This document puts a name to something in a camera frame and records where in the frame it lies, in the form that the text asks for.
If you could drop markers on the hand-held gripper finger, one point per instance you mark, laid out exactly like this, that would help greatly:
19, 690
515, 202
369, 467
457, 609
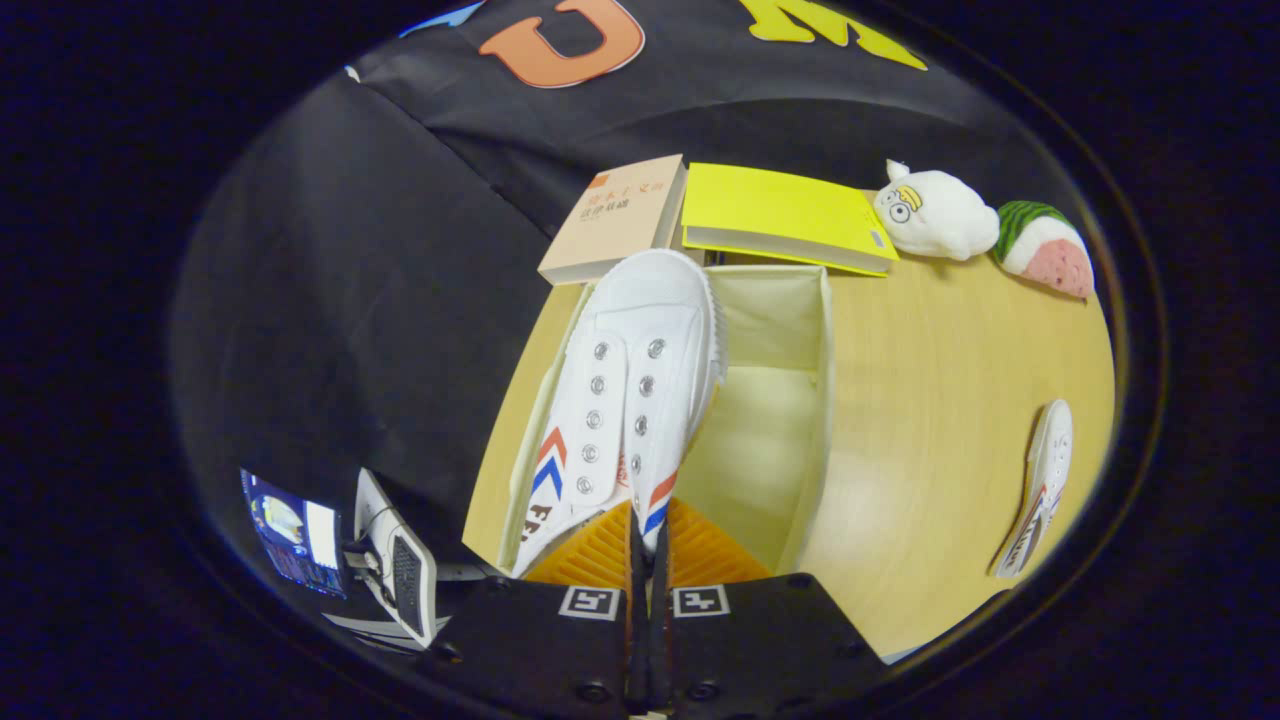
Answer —
661, 640
636, 640

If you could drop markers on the beige fabric storage box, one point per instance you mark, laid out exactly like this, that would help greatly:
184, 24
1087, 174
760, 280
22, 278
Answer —
770, 430

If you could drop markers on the white canvas shoe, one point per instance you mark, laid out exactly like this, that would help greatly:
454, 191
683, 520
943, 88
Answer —
1048, 470
640, 320

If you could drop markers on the white and black desk device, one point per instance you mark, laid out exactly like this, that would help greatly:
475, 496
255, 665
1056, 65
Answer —
405, 575

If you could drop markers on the beige paperback book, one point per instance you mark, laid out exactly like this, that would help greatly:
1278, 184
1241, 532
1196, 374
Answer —
610, 220

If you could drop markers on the black backdrop cloth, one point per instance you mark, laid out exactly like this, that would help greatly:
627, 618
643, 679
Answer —
350, 300

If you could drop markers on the yellow book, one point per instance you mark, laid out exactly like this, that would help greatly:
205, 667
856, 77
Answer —
780, 205

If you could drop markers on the white plush toy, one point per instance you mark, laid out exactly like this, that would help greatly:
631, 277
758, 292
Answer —
945, 215

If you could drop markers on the watermelon slice plush toy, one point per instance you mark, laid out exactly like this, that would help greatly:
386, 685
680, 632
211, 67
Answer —
1050, 255

